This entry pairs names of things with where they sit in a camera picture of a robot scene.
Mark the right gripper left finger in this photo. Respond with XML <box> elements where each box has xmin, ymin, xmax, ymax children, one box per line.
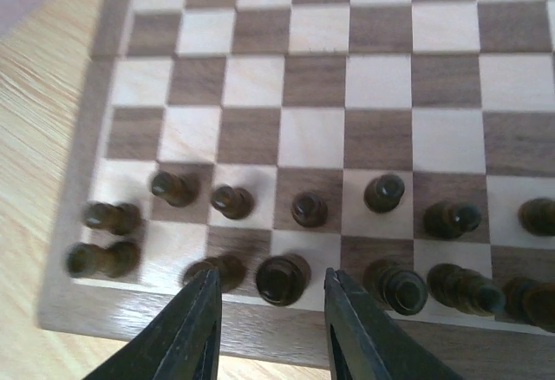
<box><xmin>86</xmin><ymin>270</ymin><xmax>222</xmax><ymax>379</ymax></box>

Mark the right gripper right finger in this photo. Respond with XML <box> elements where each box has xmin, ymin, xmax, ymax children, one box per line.
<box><xmin>324</xmin><ymin>267</ymin><xmax>461</xmax><ymax>379</ymax></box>

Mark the dark chess piece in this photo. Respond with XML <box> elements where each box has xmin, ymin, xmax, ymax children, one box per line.
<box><xmin>423</xmin><ymin>201</ymin><xmax>482</xmax><ymax>239</ymax></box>

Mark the wooden chess board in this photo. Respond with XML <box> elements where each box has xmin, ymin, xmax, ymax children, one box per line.
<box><xmin>37</xmin><ymin>0</ymin><xmax>554</xmax><ymax>367</ymax></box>

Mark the dark queen back rank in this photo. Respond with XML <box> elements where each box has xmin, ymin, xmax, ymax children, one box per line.
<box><xmin>362</xmin><ymin>259</ymin><xmax>428</xmax><ymax>316</ymax></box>

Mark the dark rook near corner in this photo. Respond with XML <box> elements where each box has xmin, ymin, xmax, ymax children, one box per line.
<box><xmin>64</xmin><ymin>239</ymin><xmax>140</xmax><ymax>278</ymax></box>

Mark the dark king back rank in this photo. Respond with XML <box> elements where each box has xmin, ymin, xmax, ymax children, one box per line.
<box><xmin>427</xmin><ymin>263</ymin><xmax>506</xmax><ymax>317</ymax></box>

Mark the dark pawn far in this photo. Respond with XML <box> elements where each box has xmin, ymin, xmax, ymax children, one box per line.
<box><xmin>291</xmin><ymin>191</ymin><xmax>328</xmax><ymax>227</ymax></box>

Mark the dark pawn middle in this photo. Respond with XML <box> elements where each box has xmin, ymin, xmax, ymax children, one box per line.
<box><xmin>210</xmin><ymin>185</ymin><xmax>254</xmax><ymax>219</ymax></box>

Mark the dark knight piece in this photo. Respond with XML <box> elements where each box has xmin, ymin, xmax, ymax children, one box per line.
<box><xmin>363</xmin><ymin>174</ymin><xmax>405</xmax><ymax>213</ymax></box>

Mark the dark pawn piece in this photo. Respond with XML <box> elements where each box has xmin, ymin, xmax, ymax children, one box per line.
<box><xmin>150</xmin><ymin>171</ymin><xmax>199</xmax><ymax>207</ymax></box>

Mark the dark piece right edge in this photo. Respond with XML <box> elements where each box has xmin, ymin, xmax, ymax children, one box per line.
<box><xmin>503</xmin><ymin>277</ymin><xmax>554</xmax><ymax>333</ymax></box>

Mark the fallen dark piece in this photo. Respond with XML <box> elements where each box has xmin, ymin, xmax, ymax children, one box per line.
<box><xmin>518</xmin><ymin>198</ymin><xmax>554</xmax><ymax>237</ymax></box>

